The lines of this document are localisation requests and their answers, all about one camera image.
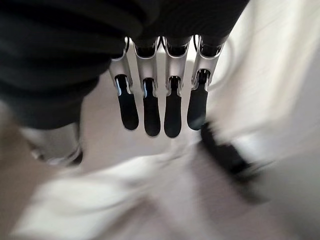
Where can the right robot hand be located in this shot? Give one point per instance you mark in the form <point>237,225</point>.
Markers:
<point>62,50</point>

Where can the white duvet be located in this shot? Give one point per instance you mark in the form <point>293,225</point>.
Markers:
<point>82,200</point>

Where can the white bed sheet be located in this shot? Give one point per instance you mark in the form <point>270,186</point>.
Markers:
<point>272,65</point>

